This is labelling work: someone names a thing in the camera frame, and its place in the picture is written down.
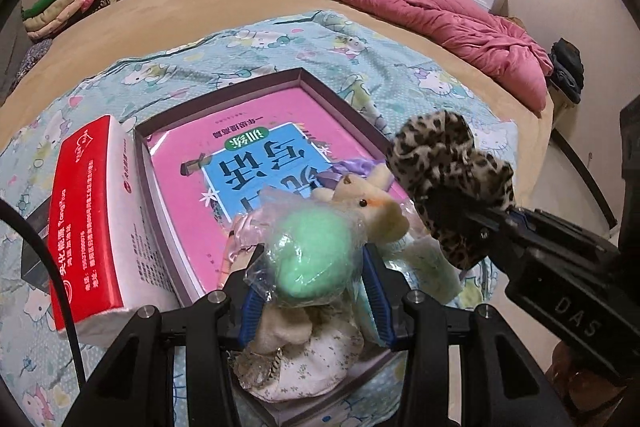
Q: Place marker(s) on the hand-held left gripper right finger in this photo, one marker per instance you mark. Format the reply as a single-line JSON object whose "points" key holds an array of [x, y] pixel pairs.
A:
{"points": [[377, 302]]}

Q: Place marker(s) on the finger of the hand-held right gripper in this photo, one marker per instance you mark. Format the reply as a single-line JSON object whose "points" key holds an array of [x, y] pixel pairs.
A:
{"points": [[470, 217], [522, 221]]}

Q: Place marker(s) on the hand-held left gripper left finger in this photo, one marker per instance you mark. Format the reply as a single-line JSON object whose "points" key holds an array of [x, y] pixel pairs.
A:
{"points": [[248, 312]]}

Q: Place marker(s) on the cream plush toy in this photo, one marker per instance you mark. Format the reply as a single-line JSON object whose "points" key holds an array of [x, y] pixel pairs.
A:
{"points": [[275, 332]]}

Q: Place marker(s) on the large green floral tissue pack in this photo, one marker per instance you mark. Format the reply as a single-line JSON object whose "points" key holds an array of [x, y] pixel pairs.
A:
{"points": [[430, 267]]}

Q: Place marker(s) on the leopard print scrunchie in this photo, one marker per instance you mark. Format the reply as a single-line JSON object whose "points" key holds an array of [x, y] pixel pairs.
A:
{"points": [[440, 157]]}

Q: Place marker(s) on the green puff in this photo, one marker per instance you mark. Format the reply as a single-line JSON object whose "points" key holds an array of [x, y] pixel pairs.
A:
{"points": [[305, 257]]}

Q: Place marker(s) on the white floral scrunchie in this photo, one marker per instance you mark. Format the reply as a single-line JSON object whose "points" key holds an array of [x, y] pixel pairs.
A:
{"points": [[310, 362]]}

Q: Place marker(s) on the yellow plush toy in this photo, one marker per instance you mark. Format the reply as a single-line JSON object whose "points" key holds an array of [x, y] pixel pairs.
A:
{"points": [[365, 207]]}

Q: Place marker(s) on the dark shallow tray box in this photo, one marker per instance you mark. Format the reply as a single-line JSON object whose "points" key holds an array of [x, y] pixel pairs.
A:
{"points": [[225, 103]]}

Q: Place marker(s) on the pink and blue book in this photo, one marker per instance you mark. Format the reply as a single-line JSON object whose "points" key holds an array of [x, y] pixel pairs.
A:
{"points": [[190, 167]]}

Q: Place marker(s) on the dark cloth pile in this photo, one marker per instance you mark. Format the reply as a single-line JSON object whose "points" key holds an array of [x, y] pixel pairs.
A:
{"points": [[567, 67]]}

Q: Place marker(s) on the red tissue pack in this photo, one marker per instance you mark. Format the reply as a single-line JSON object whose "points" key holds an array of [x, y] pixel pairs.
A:
{"points": [[90, 217]]}

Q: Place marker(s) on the pink quilt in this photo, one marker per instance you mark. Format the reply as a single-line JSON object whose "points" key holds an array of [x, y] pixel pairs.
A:
{"points": [[425, 2]]}

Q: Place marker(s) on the dark cardboard box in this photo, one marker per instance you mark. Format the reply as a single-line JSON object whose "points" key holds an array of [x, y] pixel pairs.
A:
{"points": [[35, 247]]}

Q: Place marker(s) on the cartoon cat printed blanket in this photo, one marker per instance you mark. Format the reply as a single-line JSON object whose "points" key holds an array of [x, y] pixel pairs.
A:
{"points": [[250, 42]]}

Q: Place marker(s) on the dark patterned cloth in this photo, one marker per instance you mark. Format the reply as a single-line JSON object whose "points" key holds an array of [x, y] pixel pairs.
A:
{"points": [[30, 57]]}

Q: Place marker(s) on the stack of folded clothes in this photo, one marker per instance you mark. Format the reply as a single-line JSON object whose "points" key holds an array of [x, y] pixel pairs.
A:
{"points": [[65, 2]]}

